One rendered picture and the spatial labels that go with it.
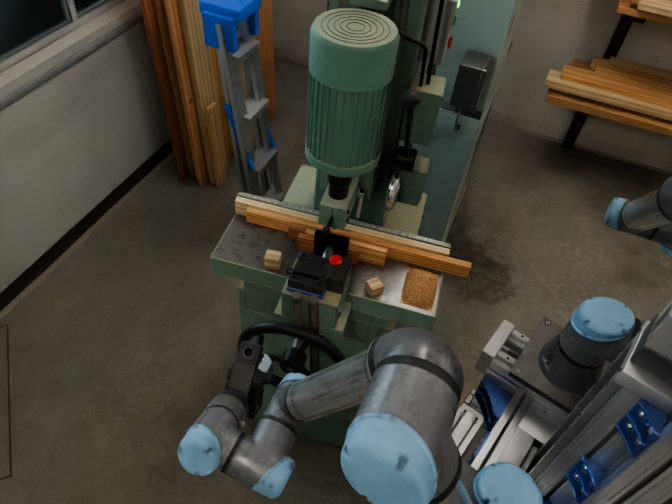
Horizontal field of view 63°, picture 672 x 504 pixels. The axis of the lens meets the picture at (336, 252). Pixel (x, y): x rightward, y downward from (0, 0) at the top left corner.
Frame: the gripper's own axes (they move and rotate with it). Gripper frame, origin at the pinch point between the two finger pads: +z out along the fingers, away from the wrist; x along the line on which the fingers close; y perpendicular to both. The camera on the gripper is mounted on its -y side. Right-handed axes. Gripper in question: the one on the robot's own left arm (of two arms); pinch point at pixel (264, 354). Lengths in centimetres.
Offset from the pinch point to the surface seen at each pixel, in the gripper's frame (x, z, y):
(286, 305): 0.5, 11.9, -7.7
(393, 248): 21.6, 32.5, -22.2
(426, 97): 21, 31, -61
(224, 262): -19.8, 21.1, -10.8
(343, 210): 7.9, 22.6, -31.4
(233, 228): -22.2, 31.0, -17.2
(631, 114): 116, 200, -71
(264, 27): -78, 194, -77
